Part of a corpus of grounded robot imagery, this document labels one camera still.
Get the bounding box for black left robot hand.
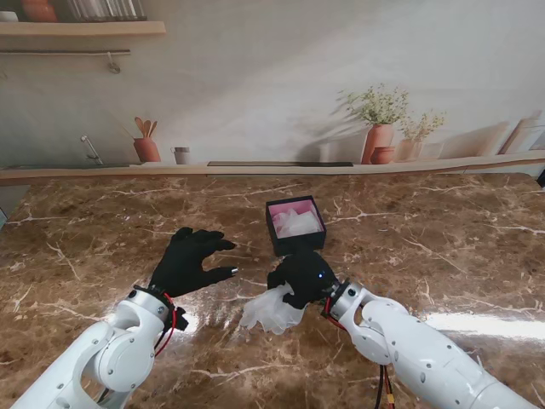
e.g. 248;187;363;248
148;228;238;298

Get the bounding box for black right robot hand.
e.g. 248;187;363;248
267;251;340;311

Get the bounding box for black box pink inside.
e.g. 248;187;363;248
265;194;328;257

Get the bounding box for printed kitchen scene backdrop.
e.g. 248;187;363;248
0;0;545;187

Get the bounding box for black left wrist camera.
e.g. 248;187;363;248
171;306;189;331

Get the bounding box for red black left arm cable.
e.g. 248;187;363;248
95;291;176;406

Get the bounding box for red black arm cable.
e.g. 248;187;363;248
95;291;176;406
321;297;396;409

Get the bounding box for red black right arm cable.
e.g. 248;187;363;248
321;297;396;409

